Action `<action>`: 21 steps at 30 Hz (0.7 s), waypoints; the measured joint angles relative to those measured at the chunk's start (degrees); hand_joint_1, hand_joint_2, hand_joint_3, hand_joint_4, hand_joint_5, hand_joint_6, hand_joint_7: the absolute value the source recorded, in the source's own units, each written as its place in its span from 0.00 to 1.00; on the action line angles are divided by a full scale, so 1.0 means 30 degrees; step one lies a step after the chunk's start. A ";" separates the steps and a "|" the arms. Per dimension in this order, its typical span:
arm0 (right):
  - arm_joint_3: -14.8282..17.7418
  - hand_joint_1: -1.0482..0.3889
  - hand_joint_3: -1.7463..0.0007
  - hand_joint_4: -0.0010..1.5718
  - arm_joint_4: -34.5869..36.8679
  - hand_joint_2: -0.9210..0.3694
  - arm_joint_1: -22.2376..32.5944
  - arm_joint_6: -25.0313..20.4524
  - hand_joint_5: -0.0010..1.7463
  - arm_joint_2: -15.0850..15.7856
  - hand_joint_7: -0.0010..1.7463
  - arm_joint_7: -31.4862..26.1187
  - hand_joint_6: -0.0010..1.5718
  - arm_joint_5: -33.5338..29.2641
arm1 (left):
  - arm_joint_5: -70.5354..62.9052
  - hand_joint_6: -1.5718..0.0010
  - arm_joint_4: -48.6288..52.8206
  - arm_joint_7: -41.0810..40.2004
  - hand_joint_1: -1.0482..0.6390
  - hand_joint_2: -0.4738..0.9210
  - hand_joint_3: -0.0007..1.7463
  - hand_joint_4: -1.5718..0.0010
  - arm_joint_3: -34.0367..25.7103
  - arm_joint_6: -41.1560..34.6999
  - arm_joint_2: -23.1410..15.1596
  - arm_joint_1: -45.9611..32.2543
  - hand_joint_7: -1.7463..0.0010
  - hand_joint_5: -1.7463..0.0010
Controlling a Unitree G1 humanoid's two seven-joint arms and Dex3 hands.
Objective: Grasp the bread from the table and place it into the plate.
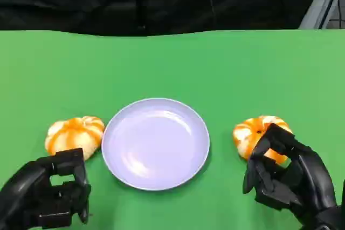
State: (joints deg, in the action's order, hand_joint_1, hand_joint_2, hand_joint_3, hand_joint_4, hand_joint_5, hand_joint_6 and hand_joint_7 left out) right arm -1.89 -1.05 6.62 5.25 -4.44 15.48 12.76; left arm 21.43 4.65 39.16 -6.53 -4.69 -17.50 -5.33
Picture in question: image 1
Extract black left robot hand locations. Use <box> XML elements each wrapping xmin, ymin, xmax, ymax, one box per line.
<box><xmin>0</xmin><ymin>148</ymin><xmax>92</xmax><ymax>230</ymax></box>

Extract lilac plate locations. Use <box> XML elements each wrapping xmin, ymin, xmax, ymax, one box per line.
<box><xmin>101</xmin><ymin>97</ymin><xmax>210</xmax><ymax>191</ymax></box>

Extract aluminium frame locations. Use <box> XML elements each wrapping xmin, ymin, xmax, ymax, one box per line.
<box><xmin>298</xmin><ymin>0</ymin><xmax>345</xmax><ymax>30</ymax></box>

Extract green table cloth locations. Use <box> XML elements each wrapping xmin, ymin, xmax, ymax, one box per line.
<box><xmin>0</xmin><ymin>29</ymin><xmax>345</xmax><ymax>230</ymax></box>

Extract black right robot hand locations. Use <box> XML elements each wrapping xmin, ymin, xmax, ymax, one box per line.
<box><xmin>242</xmin><ymin>123</ymin><xmax>339</xmax><ymax>221</ymax></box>

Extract orange and white bread roll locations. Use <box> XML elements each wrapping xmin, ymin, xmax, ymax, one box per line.
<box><xmin>232</xmin><ymin>115</ymin><xmax>293</xmax><ymax>166</ymax></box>
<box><xmin>45</xmin><ymin>116</ymin><xmax>105</xmax><ymax>162</ymax></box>

